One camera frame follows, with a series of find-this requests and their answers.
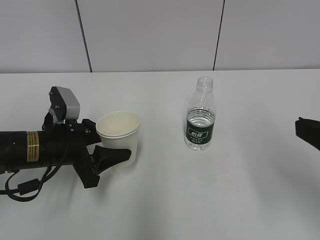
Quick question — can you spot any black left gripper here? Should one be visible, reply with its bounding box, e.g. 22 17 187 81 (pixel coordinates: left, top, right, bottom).
42 112 132 189

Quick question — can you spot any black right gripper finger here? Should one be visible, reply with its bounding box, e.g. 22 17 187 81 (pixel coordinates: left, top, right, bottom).
295 117 320 150

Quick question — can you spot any white paper cup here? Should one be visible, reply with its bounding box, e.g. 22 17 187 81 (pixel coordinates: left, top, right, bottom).
95 111 141 167

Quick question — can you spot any clear water bottle green label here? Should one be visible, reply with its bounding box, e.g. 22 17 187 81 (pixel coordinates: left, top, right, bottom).
184 76 216 151

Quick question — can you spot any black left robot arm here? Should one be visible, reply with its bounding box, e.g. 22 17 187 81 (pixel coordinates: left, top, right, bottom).
0 113 132 189

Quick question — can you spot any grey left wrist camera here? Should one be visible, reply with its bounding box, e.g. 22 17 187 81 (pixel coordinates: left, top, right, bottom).
49 86 80 121

